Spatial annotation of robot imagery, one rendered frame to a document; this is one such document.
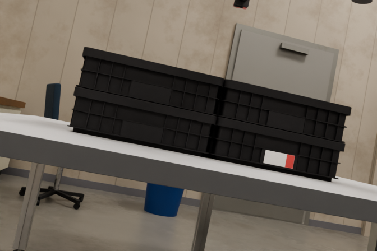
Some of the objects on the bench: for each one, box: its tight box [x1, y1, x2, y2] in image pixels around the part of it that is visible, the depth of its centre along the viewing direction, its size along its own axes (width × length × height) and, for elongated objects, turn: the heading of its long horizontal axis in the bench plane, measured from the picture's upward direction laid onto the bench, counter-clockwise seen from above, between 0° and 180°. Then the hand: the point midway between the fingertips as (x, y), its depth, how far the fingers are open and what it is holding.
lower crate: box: [67, 87, 217, 157], centre depth 123 cm, size 40×30×12 cm
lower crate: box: [203, 117, 346, 182], centre depth 129 cm, size 40×30×12 cm
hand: (238, 0), depth 198 cm, fingers open, 6 cm apart
